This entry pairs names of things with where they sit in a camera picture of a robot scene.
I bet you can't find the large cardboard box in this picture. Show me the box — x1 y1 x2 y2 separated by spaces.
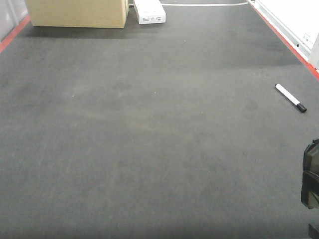
25 0 129 29

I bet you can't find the white aluminium side rail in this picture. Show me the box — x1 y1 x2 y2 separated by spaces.
250 0 319 70

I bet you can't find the white black marker pen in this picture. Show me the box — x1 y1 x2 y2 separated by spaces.
275 84 307 113

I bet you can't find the white flat carton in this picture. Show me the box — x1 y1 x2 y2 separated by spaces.
133 0 166 25

